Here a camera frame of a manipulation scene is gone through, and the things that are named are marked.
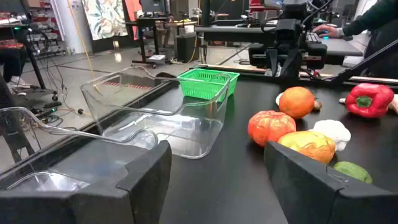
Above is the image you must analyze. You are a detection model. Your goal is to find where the black rolling table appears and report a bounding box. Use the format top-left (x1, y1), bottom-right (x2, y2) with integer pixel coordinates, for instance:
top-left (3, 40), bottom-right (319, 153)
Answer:
top-left (126, 17), bottom-right (175, 68)

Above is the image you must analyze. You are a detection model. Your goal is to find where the white toy garlic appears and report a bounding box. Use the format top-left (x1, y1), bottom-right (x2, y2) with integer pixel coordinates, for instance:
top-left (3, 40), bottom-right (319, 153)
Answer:
top-left (388, 94), bottom-right (398, 115)

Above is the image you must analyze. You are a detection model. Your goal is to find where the black rolling stand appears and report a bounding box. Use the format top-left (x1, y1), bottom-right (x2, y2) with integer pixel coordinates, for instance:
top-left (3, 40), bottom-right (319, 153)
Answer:
top-left (12, 24), bottom-right (60, 101)

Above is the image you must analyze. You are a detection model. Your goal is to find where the person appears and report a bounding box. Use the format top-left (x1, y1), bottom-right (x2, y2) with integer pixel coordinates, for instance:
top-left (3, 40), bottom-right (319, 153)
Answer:
top-left (0, 46), bottom-right (32, 94)
top-left (337, 0), bottom-right (398, 78)

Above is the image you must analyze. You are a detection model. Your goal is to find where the green plastic basket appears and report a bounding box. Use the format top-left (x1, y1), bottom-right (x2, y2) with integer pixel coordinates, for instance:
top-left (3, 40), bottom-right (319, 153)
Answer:
top-left (176, 68), bottom-right (241, 103)

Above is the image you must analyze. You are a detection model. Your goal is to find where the red toy bell pepper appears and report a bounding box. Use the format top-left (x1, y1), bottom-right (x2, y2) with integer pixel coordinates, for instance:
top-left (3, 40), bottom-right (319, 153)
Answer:
top-left (345, 82), bottom-right (395, 119)

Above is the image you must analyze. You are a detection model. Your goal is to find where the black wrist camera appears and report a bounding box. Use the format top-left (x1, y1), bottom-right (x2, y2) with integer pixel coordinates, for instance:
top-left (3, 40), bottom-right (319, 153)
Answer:
top-left (274, 18), bottom-right (302, 44)

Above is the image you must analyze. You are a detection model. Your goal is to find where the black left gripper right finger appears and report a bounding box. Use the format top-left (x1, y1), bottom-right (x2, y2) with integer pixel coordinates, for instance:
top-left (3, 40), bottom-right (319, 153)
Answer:
top-left (263, 140), bottom-right (398, 224)

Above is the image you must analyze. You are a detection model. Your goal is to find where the green toy lime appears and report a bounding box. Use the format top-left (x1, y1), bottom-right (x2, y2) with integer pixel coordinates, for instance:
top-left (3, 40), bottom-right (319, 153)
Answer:
top-left (333, 161), bottom-right (373, 184)

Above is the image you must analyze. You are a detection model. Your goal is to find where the leaf-patterned curtain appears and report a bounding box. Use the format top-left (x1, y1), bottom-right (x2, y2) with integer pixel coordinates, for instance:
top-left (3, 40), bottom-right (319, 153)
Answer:
top-left (81, 0), bottom-right (121, 41)

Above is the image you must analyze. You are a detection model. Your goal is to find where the black computer tower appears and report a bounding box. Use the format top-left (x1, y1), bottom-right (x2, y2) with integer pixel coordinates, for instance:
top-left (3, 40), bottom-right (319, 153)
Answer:
top-left (176, 32), bottom-right (200, 63)

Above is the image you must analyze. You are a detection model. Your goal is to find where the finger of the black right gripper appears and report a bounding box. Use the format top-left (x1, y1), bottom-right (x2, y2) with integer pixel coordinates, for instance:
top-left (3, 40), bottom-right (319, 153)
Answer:
top-left (279, 46), bottom-right (302, 78)
top-left (266, 49), bottom-right (279, 77)

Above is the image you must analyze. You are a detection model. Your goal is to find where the grey desk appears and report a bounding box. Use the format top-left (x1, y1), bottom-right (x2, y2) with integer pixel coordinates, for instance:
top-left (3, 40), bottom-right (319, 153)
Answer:
top-left (306, 30), bottom-right (364, 67)
top-left (195, 24), bottom-right (277, 46)

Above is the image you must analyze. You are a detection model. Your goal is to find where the yellow-orange toy mango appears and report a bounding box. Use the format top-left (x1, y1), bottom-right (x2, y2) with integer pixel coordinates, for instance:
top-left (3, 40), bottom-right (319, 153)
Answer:
top-left (277, 130), bottom-right (336, 165)

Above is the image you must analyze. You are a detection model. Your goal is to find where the yellow hanging cable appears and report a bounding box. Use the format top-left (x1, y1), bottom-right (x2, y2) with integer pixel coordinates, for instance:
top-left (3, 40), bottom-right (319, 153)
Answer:
top-left (67, 0), bottom-right (96, 78)

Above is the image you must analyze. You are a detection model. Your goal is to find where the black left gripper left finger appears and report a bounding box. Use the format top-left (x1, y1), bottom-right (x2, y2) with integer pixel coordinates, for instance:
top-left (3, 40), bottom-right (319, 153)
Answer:
top-left (0, 140), bottom-right (172, 224)

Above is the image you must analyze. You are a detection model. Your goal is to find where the clear plastic bin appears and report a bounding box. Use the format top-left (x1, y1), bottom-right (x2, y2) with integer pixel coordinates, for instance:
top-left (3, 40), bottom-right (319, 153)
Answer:
top-left (0, 106), bottom-right (159, 192)
top-left (80, 66), bottom-right (231, 160)

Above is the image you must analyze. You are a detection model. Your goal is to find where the black frame strut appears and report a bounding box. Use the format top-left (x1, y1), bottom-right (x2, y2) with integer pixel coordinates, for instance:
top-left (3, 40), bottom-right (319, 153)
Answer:
top-left (328, 39), bottom-right (398, 86)

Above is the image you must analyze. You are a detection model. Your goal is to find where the person's hand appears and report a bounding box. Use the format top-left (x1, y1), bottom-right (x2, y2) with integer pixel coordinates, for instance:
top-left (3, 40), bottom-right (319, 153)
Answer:
top-left (312, 24), bottom-right (340, 39)

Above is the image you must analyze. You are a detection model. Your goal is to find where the toy orange fruit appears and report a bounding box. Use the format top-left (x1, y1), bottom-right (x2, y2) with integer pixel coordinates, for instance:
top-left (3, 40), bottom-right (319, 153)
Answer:
top-left (278, 86), bottom-right (316, 120)

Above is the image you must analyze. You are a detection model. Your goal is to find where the black keyboard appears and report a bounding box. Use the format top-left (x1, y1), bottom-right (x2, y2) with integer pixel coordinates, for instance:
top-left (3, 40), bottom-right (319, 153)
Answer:
top-left (306, 32), bottom-right (323, 44)

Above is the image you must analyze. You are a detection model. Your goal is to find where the orange toy pumpkin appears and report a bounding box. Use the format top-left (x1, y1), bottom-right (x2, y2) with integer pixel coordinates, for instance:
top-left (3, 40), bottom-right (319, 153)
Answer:
top-left (247, 110), bottom-right (297, 147)

